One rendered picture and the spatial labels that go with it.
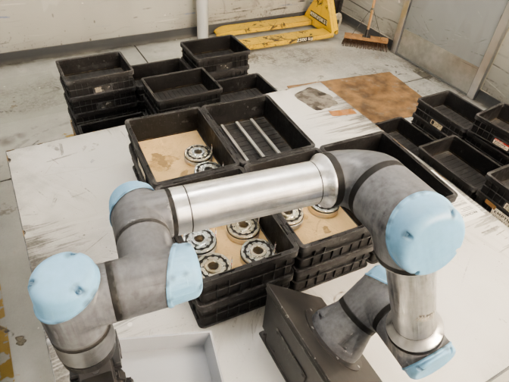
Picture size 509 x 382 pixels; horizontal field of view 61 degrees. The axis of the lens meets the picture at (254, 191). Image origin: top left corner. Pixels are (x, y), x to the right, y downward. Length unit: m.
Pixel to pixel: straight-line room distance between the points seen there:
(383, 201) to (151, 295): 0.36
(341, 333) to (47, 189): 1.21
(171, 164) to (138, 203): 0.98
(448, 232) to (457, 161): 2.07
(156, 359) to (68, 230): 0.81
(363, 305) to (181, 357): 0.44
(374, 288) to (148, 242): 0.64
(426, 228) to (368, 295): 0.46
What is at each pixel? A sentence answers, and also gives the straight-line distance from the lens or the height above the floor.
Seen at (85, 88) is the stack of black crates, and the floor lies 0.53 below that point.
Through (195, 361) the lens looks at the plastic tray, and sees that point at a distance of 0.93.
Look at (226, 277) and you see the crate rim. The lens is 1.12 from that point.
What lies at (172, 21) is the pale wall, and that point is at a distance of 4.67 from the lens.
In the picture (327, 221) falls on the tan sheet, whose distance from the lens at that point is 1.43.
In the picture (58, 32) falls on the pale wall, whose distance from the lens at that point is 4.44.
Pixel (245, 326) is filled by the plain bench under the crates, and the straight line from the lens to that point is 1.31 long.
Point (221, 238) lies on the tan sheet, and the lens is 1.33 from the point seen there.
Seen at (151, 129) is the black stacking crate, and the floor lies 0.88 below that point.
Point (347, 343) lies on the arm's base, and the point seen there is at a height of 0.88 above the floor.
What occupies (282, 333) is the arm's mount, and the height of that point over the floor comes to 0.85.
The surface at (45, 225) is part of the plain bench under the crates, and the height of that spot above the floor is 0.70.
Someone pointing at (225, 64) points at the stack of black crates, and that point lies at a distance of 3.00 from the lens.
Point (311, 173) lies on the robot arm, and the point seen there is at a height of 1.39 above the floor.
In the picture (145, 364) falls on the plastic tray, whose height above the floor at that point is 1.02.
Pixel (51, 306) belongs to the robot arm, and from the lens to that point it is 0.52.
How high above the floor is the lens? 1.82
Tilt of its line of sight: 42 degrees down
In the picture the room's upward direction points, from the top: 5 degrees clockwise
